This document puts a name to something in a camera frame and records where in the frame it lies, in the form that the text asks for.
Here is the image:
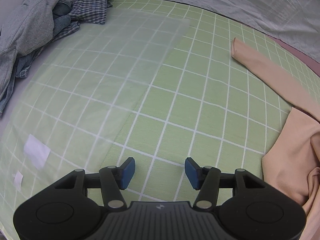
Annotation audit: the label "beige long-sleeve shirt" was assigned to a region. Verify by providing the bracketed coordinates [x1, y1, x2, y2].
[230, 37, 320, 240]

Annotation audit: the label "small white paper label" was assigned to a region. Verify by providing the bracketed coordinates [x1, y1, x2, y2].
[14, 171, 23, 190]

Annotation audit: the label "green grid cutting mat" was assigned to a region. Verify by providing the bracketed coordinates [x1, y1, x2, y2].
[1, 0, 319, 239]

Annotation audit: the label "grey hoodie sweatshirt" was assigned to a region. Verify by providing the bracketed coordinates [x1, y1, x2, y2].
[1, 0, 59, 98]

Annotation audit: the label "blue plaid checked shirt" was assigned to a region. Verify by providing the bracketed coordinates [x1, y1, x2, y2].
[52, 0, 112, 42]

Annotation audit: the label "blue denim jeans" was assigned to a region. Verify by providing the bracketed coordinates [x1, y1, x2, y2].
[1, 0, 80, 113]

